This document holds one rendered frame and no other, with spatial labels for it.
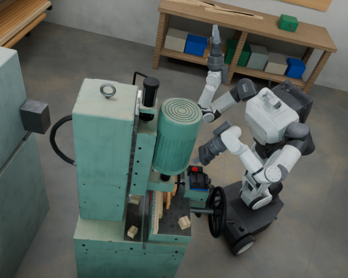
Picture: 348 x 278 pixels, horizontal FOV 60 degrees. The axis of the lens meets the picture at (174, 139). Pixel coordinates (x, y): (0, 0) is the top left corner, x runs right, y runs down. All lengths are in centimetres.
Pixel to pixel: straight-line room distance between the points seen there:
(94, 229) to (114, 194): 27
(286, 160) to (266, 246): 138
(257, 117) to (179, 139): 63
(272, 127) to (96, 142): 90
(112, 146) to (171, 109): 27
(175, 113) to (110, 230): 75
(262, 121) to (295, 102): 20
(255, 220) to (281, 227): 37
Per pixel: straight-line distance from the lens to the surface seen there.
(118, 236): 162
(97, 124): 112
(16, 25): 374
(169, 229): 155
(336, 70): 517
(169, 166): 131
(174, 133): 116
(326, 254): 305
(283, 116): 167
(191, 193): 164
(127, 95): 120
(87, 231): 163
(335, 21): 480
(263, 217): 271
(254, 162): 146
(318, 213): 326
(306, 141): 160
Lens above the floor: 224
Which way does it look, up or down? 44 degrees down
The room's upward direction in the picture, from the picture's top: 14 degrees clockwise
